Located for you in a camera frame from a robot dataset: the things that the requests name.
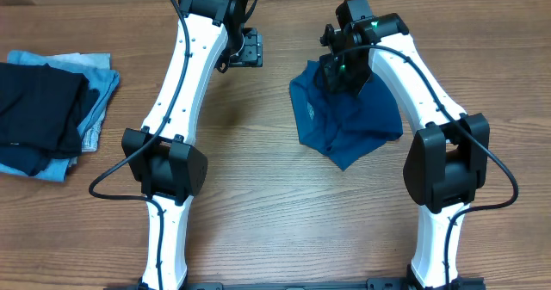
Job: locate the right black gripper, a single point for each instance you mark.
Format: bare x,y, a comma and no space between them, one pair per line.
344,79

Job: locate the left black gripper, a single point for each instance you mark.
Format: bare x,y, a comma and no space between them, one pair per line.
253,56

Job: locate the blue polo shirt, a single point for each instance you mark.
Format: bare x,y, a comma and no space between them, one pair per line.
341,126

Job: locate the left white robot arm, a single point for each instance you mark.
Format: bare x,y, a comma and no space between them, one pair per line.
211,36

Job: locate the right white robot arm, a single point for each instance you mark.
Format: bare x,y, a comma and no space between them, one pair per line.
446,163

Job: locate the black folded garment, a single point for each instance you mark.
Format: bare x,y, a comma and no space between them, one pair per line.
34,76

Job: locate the light blue folded garment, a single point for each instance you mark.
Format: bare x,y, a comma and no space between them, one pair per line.
105,81

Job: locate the dark navy folded garment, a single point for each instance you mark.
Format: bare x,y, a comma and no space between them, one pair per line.
21,161

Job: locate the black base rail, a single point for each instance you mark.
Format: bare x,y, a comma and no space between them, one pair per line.
301,285

